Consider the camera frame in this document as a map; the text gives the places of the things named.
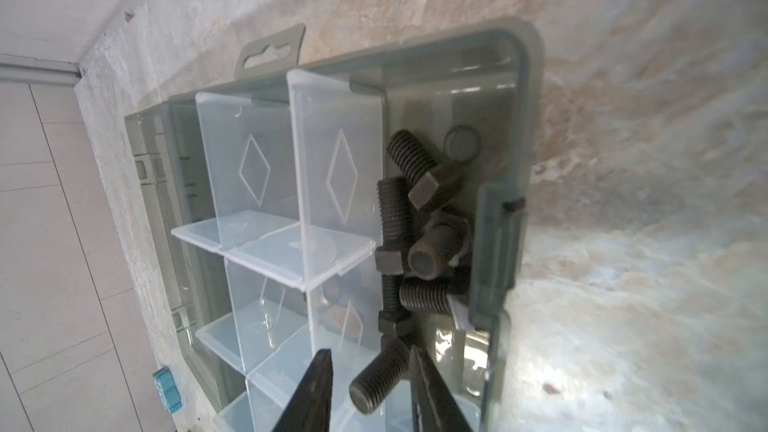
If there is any clear green organizer box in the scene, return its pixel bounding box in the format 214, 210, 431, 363
125, 17, 544, 431

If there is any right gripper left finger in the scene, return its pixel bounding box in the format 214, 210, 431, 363
272, 348, 334, 432

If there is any blue robot sticker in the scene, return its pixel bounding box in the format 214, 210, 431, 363
152, 367, 183, 415

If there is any black hex bolt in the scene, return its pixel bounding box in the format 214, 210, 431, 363
348, 335, 414, 415
378, 275, 414, 339

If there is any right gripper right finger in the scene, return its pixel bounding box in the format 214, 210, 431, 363
408, 346, 472, 432

